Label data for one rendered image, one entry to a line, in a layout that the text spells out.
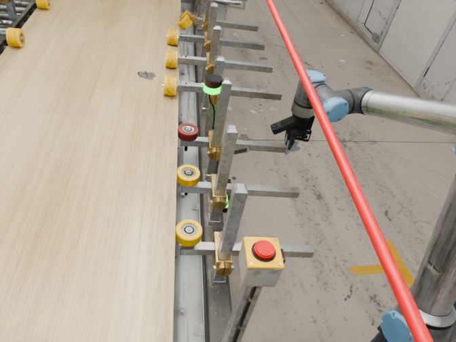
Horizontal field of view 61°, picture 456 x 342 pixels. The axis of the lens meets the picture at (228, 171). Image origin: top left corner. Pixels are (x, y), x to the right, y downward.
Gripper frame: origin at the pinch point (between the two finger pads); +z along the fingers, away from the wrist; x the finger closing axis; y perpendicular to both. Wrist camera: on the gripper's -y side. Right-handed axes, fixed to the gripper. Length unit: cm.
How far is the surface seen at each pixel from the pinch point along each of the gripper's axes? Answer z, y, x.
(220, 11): 24, -11, 225
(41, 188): -9, -86, -36
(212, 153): -4.1, -31.6, -8.8
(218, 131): -12.6, -30.1, -6.1
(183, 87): -14, -44, 23
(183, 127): -8.9, -43.3, 0.6
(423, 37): 39, 207, 253
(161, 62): -9, -55, 53
